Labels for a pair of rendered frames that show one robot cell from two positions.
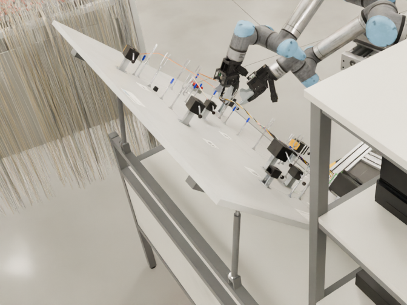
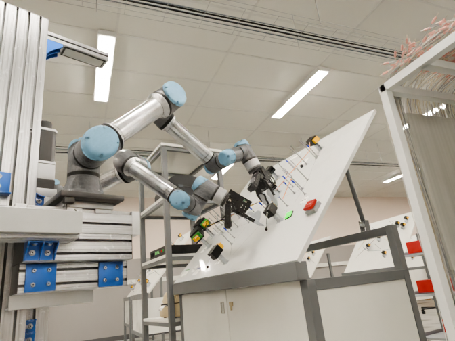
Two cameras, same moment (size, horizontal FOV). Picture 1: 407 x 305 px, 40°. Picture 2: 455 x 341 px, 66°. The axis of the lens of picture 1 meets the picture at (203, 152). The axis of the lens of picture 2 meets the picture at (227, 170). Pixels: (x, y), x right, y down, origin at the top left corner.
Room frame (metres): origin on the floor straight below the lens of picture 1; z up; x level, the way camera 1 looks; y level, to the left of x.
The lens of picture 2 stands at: (3.56, -0.51, 0.79)
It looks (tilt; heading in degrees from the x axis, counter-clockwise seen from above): 19 degrees up; 173
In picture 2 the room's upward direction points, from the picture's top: 6 degrees counter-clockwise
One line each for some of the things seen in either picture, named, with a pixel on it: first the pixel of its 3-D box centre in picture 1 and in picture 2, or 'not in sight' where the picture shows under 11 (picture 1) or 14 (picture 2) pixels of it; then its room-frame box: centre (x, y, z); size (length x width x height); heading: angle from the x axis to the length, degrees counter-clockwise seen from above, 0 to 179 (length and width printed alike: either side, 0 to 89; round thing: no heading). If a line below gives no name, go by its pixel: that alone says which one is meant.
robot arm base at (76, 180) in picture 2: not in sight; (82, 187); (2.25, -0.91, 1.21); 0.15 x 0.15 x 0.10
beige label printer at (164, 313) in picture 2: not in sight; (185, 300); (0.94, -0.60, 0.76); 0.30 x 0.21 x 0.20; 119
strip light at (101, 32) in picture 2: not in sight; (103, 71); (0.09, -1.38, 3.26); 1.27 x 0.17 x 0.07; 17
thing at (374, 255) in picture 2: not in sight; (385, 270); (-1.89, 2.40, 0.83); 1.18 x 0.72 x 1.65; 18
